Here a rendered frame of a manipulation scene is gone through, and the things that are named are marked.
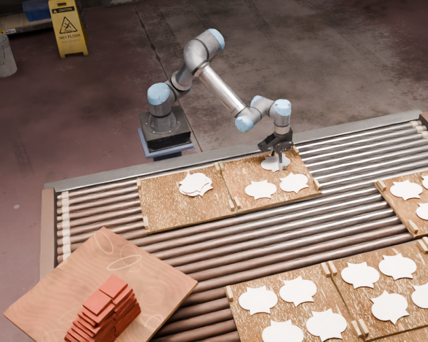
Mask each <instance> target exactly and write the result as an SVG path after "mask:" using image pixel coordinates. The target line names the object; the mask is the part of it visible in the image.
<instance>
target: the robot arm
mask: <svg viewBox="0 0 428 342"><path fill-rule="evenodd" d="M224 46H225V42H224V38H223V37H222V35H221V34H220V33H219V32H218V31H217V30H215V29H213V28H210V29H208V30H206V31H205V32H203V33H202V34H200V35H199V36H197V37H196V38H194V39H193V40H191V41H189V42H188V43H187V44H186V46H185V48H184V51H183V59H184V63H183V65H182V67H181V68H180V69H179V71H176V72H174V73H173V74H172V76H171V78H170V79H169V80H168V81H166V82H164V83H158V84H157V83H156V84H154V85H152V86H151V87H150V88H149V89H148V91H147V99H148V102H149V110H150V116H149V121H148V122H149V127H150V128H151V129H152V130H154V131H157V132H165V131H169V130H171V129H172V128H174V127H175V125H176V118H175V116H174V114H173V112H172V110H171V105H172V104H173V103H174V102H176V101H177V100H179V99H180V98H181V97H182V96H184V95H186V94H187V93H188V92H189V91H190V90H191V89H192V80H193V78H195V77H197V78H199V80H201V82H203V84H205V85H206V87H207V88H208V89H209V90H210V91H211V92H212V93H213V95H214V96H215V97H216V98H217V99H218V100H219V101H220V102H221V103H222V105H223V106H225V108H227V110H229V112H230V113H231V114H232V115H233V116H234V117H235V118H236V121H235V125H236V127H237V128H238V129H239V130H240V131H241V132H247V131H249V130H250V129H251V128H253V127H254V125H255V124H256V123H258V122H259V121H260V120H261V119H263V118H264V117H265V116H268V117H271V118H274V132H273V133H272V134H271V135H270V136H268V137H267V138H265V139H264V140H263V141H262V142H260V143H259V144H257V146H258V148H259V150H260V151H261V152H264V151H265V150H267V149H269V148H271V150H270V152H271V156H274V153H275V152H276V153H278V155H277V159H278V166H279V170H280V171H281V172H282V170H283V166H284V165H286V164H288V163H289V162H290V159H288V158H286V157H285V154H284V153H282V152H287V151H288V152H292V151H293V141H292V136H293V130H292V129H291V128H290V117H291V103H290V102H289V101H288V100H283V99H279V100H277V101H276V102H275V101H273V100H270V99H267V98H265V97H262V96H255V97H254V98H253V100H252V101H251V107H250V108H248V107H247V105H246V104H245V103H244V102H243V101H242V100H241V99H240V98H239V97H238V96H237V95H236V94H235V93H234V92H233V91H232V90H231V88H230V87H229V86H228V85H227V84H226V83H225V82H224V81H223V79H222V78H221V77H220V76H219V75H218V74H217V73H216V72H215V71H214V70H213V69H212V68H211V67H210V65H209V63H210V61H212V59H213V58H214V57H215V55H216V54H217V53H219V52H221V51H222V50H223V49H224ZM290 142H291V143H290ZM290 146H292V149H291V147H290ZM290 149H291V150H290Z"/></svg>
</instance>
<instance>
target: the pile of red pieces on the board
mask: <svg viewBox="0 0 428 342"><path fill-rule="evenodd" d="M82 305H83V308H82V309H81V310H80V311H78V313H77V314H78V317H76V319H74V321H72V323H73V326H72V327H71V328H70V329H69V330H68V331H67V334H66V335H65V337H64V339H65V341H64V342H114V341H115V338H118V337H119V336H120V334H121V333H122V332H123V331H124V330H125V329H126V328H127V327H128V326H129V325H130V323H131V322H132V321H133V320H134V319H135V318H136V317H137V316H138V315H139V314H140V313H141V308H140V307H139V302H137V298H136V297H135V294H134V293H133V289H132V288H131V287H130V286H128V283H127V282H125V281H124V280H121V279H120V278H119V277H117V276H115V275H113V274H112V275H111V276H110V277H109V278H108V279H107V280H106V281H105V282H104V283H103V284H102V285H101V286H100V287H99V290H98V289H97V290H96V291H95V292H94V293H93V294H92V295H91V296H90V297H89V298H88V299H86V300H85V301H84V302H83V303H82Z"/></svg>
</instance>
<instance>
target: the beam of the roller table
mask: <svg viewBox="0 0 428 342"><path fill-rule="evenodd" d="M420 113H423V112H422V111H421V110H420V109H415V110H411V111H404V112H401V113H394V114H390V115H384V116H380V117H374V118H370V119H364V120H360V121H354V122H350V123H344V124H340V125H336V126H330V127H326V128H319V129H316V130H309V131H305V132H299V133H295V134H293V136H292V141H293V145H301V144H305V143H311V142H315V141H318V140H325V139H329V138H335V137H339V136H344V135H348V134H354V133H358V132H365V131H368V130H375V129H378V128H384V127H388V126H394V125H398V124H404V123H408V122H409V121H418V117H419V114H420ZM260 142H262V140H259V141H255V142H249V143H245V144H241V145H235V146H231V147H225V148H221V149H215V150H211V151H205V152H201V153H195V154H191V155H184V156H181V157H174V158H170V159H164V160H160V161H154V162H150V163H146V164H140V165H136V166H130V167H126V168H120V169H116V170H110V171H106V172H99V173H96V174H89V175H85V176H79V177H75V178H69V179H65V180H59V181H55V182H51V183H45V184H44V189H49V188H52V187H53V188H54V189H55V191H56V194H59V193H62V192H65V191H75V190H79V189H85V188H89V187H95V186H99V185H105V184H109V183H114V182H118V181H125V180H128V179H132V178H139V177H142V176H148V175H152V174H158V173H162V172H168V171H172V170H178V169H182V168H188V167H192V166H198V165H202V164H208V163H211V162H218V161H221V160H225V159H232V158H235V157H242V156H245V155H251V154H255V153H261V151H260V150H259V148H258V146H257V144H259V143H260Z"/></svg>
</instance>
